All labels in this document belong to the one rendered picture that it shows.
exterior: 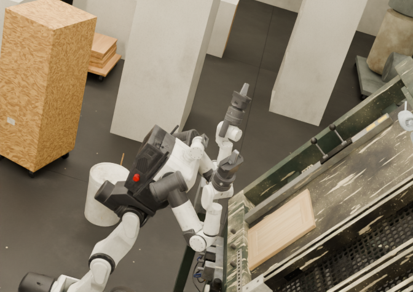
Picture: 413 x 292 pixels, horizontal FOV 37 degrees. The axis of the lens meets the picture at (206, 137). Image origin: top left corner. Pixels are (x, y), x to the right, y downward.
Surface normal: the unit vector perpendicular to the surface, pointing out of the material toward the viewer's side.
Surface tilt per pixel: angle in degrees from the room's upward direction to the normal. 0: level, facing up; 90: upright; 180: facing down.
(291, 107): 90
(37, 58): 90
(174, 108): 90
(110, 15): 90
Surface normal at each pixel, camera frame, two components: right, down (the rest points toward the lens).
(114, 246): -0.11, 0.45
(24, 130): -0.43, 0.33
